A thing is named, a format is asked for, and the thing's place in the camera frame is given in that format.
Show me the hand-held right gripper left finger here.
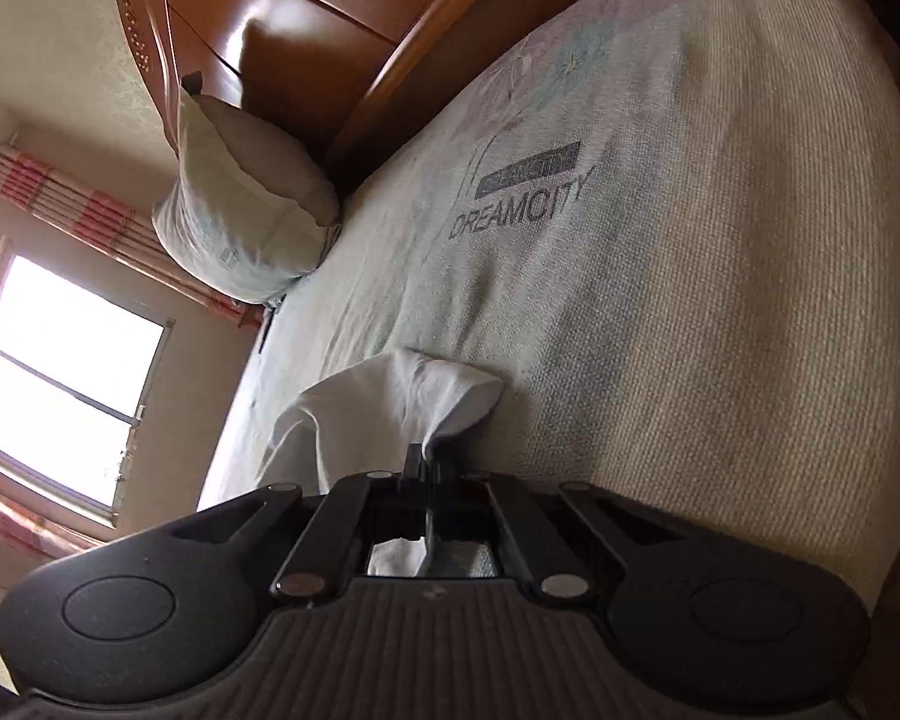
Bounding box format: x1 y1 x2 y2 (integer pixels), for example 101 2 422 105
169 444 428 605

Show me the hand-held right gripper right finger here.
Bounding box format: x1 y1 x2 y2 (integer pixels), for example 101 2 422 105
424 456 692 606

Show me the white printed t-shirt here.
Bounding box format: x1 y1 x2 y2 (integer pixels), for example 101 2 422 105
255 347 506 580

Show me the large patchwork pillow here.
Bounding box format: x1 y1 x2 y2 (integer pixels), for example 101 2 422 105
152 86 344 306

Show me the window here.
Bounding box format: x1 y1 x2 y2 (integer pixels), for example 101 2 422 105
0 236 176 535

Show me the wooden headboard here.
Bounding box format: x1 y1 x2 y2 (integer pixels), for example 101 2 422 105
111 0 692 190

